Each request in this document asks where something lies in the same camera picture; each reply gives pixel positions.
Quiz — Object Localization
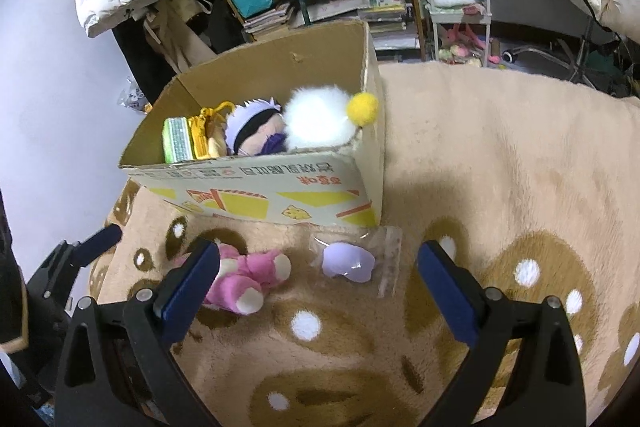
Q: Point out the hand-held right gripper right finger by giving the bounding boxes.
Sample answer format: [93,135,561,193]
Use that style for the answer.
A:
[417,241,587,427]

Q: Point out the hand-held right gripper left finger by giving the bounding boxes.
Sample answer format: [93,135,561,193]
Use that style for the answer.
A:
[54,239,221,427]

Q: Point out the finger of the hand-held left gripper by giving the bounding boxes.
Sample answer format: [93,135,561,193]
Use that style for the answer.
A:
[75,224,123,268]

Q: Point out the pink plush toy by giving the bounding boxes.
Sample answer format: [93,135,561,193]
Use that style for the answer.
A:
[175,243,293,317]

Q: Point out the purple item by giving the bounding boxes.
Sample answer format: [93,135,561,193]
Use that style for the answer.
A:
[310,227,403,298]

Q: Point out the green tissue packet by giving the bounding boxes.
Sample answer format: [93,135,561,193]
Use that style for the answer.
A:
[162,117,197,164]

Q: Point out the printed cardboard box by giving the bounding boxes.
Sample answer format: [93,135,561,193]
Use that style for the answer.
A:
[118,19,386,228]

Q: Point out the yellow bear plush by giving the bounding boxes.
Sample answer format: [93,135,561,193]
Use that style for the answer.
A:
[187,101,236,158]

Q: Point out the white-haired plush doll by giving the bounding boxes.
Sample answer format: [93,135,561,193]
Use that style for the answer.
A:
[223,96,288,156]

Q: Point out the white pompom with yellow ball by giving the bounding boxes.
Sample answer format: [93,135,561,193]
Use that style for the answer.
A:
[282,84,381,151]

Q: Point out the beige butterfly blanket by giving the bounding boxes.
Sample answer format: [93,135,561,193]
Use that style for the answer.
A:
[90,62,640,427]

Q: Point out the plastic bag with toys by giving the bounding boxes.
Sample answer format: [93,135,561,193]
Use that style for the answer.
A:
[117,77,153,112]

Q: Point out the black coat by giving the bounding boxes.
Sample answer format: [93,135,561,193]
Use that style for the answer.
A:
[110,7,176,92]

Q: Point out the pile of small toys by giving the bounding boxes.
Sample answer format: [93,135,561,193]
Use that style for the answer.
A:
[437,24,503,68]

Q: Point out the metal stand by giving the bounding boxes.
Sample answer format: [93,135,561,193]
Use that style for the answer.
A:
[502,14,631,88]

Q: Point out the stack of books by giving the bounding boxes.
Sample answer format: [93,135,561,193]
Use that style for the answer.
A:
[242,2,296,40]

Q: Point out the stack of papers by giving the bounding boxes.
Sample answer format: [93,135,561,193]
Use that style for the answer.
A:
[300,0,421,52]

